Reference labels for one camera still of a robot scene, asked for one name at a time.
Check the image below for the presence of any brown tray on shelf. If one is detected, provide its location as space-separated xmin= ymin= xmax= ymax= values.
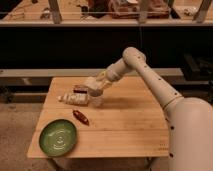
xmin=108 ymin=0 xmax=170 ymax=19

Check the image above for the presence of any white sponge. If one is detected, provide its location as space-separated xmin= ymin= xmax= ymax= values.
xmin=84 ymin=77 xmax=100 ymax=97

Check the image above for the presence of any long wooden shelf bench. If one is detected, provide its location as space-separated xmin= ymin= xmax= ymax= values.
xmin=0 ymin=0 xmax=213 ymax=26

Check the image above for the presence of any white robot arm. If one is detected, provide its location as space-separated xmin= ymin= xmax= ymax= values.
xmin=91 ymin=47 xmax=213 ymax=171

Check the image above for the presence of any wooden folding table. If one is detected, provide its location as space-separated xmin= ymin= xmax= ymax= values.
xmin=26 ymin=76 xmax=177 ymax=171

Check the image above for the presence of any green ceramic bowl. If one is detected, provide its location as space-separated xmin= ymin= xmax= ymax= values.
xmin=39 ymin=119 xmax=77 ymax=157

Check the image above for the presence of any translucent white ceramic cup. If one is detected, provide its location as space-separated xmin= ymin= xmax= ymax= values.
xmin=88 ymin=89 xmax=103 ymax=108

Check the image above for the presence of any red brown oblong toy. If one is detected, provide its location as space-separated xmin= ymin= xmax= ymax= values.
xmin=73 ymin=110 xmax=89 ymax=125

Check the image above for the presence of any white tube bottle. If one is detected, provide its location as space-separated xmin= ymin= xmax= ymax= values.
xmin=58 ymin=93 xmax=88 ymax=105

